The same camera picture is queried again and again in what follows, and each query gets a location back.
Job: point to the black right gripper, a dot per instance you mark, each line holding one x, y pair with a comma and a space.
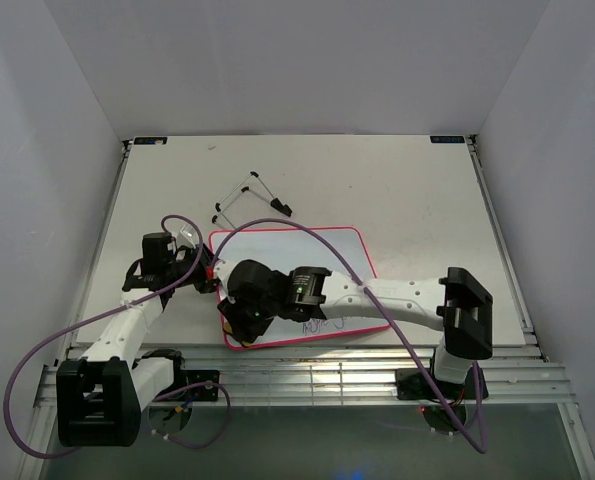
231, 311

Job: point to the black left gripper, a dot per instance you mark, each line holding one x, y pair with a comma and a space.
207, 259

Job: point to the round yellow black eraser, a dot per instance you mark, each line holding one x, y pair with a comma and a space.
229, 333

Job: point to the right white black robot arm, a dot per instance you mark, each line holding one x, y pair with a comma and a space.
456, 305

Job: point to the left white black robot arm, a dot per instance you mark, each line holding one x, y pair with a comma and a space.
101, 395

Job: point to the left blue table label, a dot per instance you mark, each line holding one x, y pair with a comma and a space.
150, 141

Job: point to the blue table label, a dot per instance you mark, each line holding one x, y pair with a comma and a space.
150, 141
447, 139

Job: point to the right blue table label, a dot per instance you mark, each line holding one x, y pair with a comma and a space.
447, 139

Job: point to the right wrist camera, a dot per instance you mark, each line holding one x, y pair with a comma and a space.
219, 273

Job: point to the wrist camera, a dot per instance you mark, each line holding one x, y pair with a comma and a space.
187, 236
219, 273

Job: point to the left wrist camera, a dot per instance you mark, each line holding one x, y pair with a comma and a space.
187, 236

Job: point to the aluminium front rail frame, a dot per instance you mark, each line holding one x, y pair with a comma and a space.
313, 376

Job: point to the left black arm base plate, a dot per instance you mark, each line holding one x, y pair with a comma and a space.
204, 390

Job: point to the black wire easel stand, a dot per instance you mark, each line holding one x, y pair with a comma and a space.
252, 186

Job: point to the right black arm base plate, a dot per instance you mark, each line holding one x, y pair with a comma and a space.
412, 385

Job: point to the aluminium table edge rail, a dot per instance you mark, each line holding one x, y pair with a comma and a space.
511, 277

